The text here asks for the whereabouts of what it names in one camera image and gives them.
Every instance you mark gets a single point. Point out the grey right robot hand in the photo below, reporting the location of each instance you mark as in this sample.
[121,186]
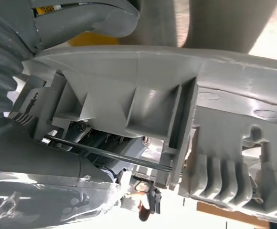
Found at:
[33,155]

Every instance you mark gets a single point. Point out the person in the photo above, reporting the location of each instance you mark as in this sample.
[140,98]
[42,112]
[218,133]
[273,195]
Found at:
[144,213]

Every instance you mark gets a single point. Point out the brown cardboard box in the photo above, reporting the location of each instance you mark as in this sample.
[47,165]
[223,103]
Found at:
[224,215]

